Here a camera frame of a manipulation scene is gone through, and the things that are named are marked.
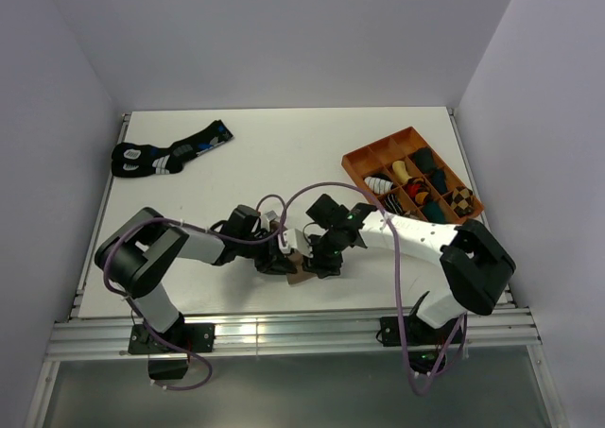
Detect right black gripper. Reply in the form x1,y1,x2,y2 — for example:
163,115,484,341
300,227,345,279

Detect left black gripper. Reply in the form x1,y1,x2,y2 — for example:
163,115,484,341
237,229,296,276

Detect brown sock red stripes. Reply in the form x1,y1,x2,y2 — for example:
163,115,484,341
286,252,317,286

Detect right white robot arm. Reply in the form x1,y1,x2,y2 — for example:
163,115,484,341
303,195,516,343

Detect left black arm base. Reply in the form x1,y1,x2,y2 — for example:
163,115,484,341
128,321,216,381

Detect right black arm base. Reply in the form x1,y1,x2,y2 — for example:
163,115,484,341
375,316,456,375

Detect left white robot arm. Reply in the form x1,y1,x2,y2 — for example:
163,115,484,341
94,205,296,351

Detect black white striped rolled sock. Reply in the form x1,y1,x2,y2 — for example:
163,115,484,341
383,193,405,215

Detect yellow rolled sock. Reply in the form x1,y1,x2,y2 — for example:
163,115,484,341
391,161,411,185

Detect red black rolled sock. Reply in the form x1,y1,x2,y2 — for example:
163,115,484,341
404,178,432,206

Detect orange compartment tray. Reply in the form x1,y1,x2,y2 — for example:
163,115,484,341
341,127,484,224

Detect black blue patterned sock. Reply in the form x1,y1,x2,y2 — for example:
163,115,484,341
111,120,234,179

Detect dark teal rolled sock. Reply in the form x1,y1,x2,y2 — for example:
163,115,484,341
429,168,448,195

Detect dark green rolled sock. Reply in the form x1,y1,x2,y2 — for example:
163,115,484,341
410,146,437,174

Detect brown checkered rolled sock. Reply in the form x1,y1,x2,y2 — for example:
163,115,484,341
449,186,475,217

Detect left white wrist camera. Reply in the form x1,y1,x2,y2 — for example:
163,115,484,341
260,211,281,231

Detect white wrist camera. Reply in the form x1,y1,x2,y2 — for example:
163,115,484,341
260,211,281,231
278,229,312,257

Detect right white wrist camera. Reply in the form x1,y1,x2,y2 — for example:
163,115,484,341
278,229,312,257

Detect aluminium table rail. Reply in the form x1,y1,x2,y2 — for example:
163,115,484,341
44,305,542,362

